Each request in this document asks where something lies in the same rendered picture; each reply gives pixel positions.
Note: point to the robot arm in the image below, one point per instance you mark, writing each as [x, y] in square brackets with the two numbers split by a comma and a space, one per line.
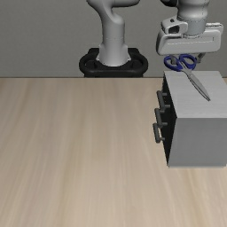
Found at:
[112, 44]

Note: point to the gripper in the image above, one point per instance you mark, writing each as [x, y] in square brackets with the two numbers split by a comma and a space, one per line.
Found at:
[189, 43]

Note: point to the grey cabinet with drawers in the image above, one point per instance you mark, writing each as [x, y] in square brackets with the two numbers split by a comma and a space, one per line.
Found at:
[195, 118]

